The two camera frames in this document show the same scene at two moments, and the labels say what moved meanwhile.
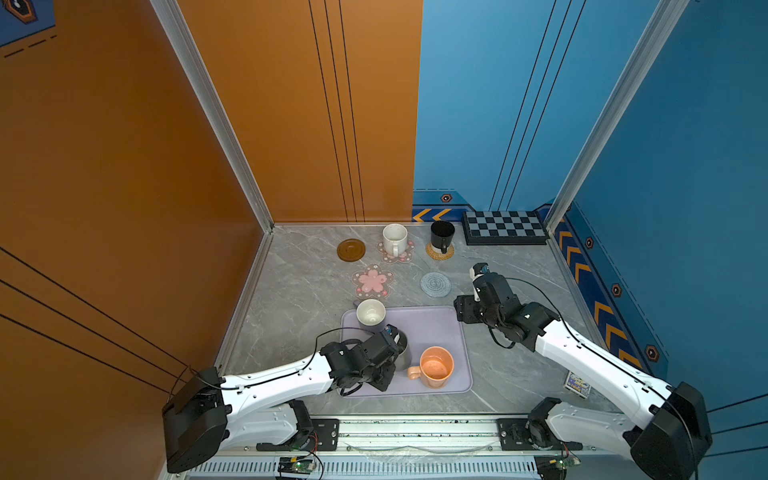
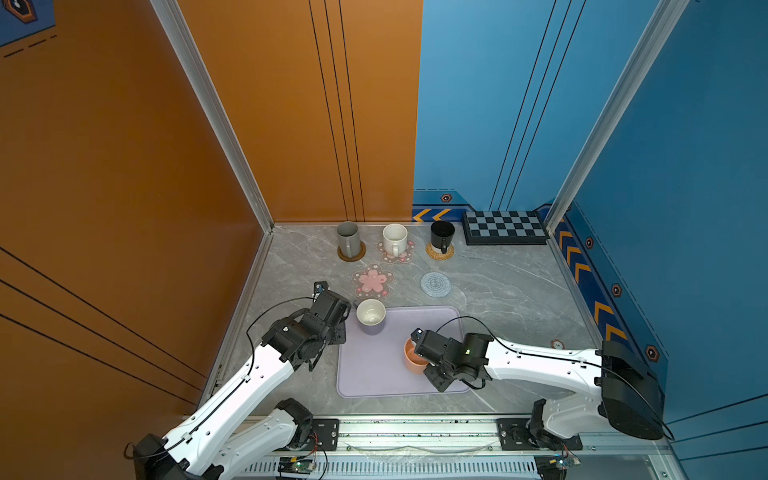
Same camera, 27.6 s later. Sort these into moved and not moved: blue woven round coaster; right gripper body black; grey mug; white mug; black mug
Moved: grey mug; right gripper body black
Not moved: black mug; white mug; blue woven round coaster
